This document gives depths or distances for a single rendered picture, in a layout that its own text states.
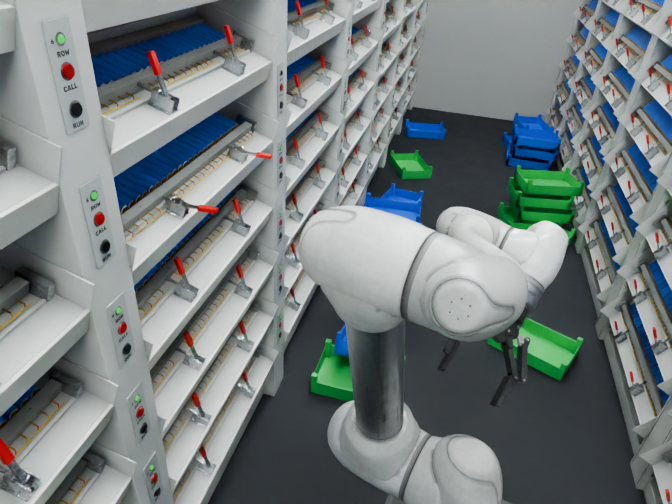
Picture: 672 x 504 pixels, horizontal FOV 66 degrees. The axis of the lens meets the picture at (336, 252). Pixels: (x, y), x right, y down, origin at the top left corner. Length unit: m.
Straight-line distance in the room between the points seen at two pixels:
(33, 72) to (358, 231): 0.42
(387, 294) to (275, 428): 1.14
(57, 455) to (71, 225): 0.33
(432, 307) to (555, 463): 1.30
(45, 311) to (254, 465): 1.05
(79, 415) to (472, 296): 0.60
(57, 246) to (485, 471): 0.86
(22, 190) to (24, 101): 0.10
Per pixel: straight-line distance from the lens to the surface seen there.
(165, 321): 1.02
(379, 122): 3.27
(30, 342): 0.75
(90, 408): 0.90
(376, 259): 0.68
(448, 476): 1.14
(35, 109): 0.66
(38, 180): 0.69
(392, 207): 2.85
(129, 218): 0.90
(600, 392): 2.19
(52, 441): 0.88
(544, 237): 1.23
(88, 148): 0.72
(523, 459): 1.85
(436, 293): 0.63
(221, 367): 1.43
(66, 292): 0.78
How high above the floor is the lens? 1.39
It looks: 33 degrees down
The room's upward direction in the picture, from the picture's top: 4 degrees clockwise
